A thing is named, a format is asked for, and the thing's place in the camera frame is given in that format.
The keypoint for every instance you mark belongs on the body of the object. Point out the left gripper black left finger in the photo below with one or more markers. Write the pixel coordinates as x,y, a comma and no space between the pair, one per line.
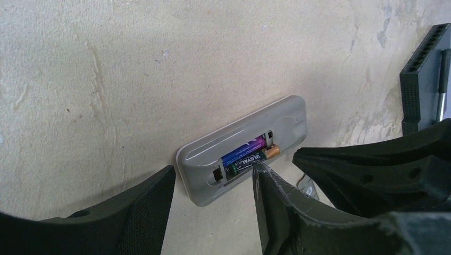
131,222

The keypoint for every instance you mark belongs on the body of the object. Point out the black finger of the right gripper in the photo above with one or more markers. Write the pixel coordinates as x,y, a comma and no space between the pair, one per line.
410,173

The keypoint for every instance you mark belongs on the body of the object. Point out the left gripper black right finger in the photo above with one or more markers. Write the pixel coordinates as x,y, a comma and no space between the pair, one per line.
291,222

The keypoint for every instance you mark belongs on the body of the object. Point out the dark battery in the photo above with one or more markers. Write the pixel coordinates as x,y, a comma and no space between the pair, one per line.
253,158

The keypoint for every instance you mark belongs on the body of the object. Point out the purple battery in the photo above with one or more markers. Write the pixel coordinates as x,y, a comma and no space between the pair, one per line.
243,150

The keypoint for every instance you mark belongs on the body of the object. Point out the white remote control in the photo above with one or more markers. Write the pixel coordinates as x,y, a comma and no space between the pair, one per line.
200,162

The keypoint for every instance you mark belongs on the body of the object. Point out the grey battery cover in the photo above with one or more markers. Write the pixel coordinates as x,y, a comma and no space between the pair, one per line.
307,186

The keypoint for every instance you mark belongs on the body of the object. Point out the black flat plate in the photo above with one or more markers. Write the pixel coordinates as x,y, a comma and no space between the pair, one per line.
419,80

